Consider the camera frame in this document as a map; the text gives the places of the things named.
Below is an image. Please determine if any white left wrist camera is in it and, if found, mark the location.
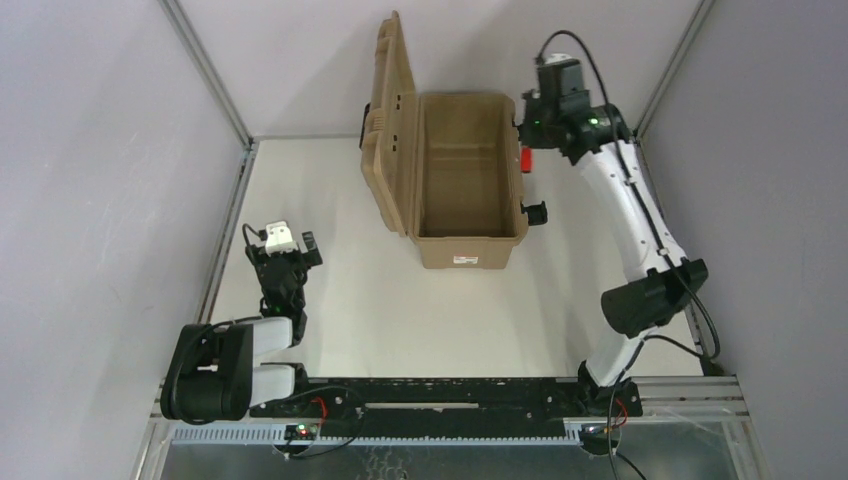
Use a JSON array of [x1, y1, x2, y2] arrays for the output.
[[263, 220, 299, 256]]

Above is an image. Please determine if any black bin latch near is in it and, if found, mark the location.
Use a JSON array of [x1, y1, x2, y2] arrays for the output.
[[521, 201, 549, 226]]

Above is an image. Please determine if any right controller board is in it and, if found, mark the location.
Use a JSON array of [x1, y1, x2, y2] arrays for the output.
[[579, 424, 622, 446]]

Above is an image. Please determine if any white slotted cable duct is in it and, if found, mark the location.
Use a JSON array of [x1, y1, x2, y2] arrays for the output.
[[170, 424, 582, 446]]

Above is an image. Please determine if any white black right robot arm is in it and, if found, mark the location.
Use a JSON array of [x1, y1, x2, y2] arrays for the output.
[[518, 54, 708, 395]]

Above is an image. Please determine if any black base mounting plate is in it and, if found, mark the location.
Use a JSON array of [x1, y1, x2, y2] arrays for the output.
[[249, 377, 643, 440]]

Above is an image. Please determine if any left aluminium frame rail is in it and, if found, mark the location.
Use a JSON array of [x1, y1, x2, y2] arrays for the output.
[[193, 140, 259, 324]]

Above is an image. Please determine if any controller board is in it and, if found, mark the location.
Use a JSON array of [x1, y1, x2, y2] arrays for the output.
[[579, 424, 622, 446], [284, 423, 320, 442]]

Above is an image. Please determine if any tan plastic storage bin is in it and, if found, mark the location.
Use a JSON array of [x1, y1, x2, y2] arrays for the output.
[[360, 11, 529, 270]]

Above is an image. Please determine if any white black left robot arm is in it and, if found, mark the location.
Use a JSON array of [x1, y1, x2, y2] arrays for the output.
[[160, 222, 323, 425]]

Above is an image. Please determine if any red handled black screwdriver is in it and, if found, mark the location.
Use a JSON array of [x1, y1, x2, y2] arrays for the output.
[[520, 147, 534, 174]]

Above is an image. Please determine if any left controller board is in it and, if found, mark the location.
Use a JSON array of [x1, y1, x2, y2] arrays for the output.
[[284, 423, 320, 442]]

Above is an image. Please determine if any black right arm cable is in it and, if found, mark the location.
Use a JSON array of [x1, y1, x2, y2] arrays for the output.
[[536, 29, 722, 362]]

